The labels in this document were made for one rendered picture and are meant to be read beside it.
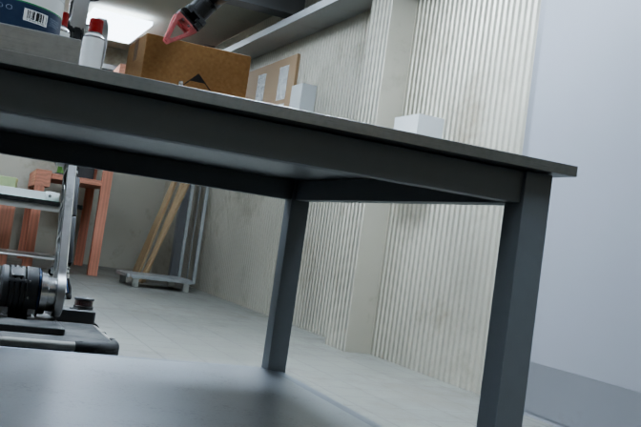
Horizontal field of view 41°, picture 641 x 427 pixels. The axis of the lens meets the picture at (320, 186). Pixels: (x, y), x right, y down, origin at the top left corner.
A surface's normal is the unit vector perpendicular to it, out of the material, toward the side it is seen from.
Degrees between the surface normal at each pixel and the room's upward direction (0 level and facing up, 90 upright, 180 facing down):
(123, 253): 90
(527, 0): 90
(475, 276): 90
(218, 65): 90
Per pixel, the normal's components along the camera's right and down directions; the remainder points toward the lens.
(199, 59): 0.41, 0.00
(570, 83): -0.91, -0.15
